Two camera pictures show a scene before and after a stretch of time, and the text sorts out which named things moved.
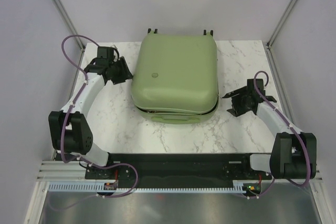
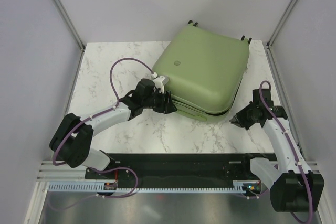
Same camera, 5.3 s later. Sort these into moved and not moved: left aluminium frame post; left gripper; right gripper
Moved: left gripper; right gripper
Not moved: left aluminium frame post
